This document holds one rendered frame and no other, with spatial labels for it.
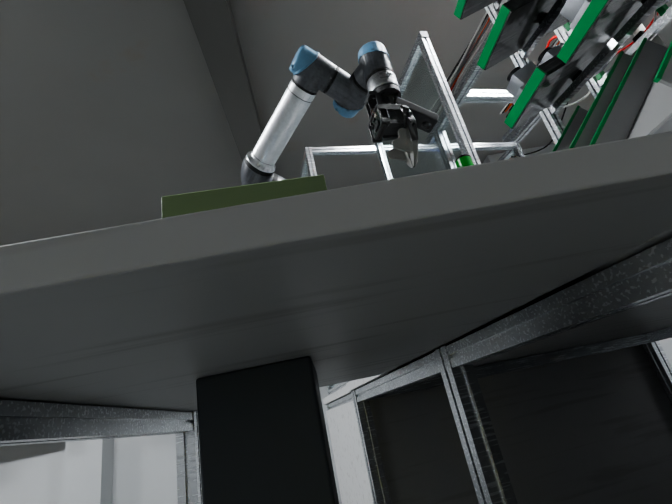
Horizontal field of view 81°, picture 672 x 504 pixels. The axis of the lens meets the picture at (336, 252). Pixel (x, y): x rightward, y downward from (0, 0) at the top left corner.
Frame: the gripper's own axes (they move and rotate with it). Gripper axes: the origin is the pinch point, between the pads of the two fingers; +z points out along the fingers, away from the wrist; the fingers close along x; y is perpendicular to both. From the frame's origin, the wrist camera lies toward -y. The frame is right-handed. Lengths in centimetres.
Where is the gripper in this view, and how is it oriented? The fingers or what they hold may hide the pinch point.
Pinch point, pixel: (415, 161)
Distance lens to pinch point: 92.7
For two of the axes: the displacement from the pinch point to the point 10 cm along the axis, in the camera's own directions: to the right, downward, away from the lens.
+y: -9.6, 0.9, -2.6
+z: 1.9, 9.0, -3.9
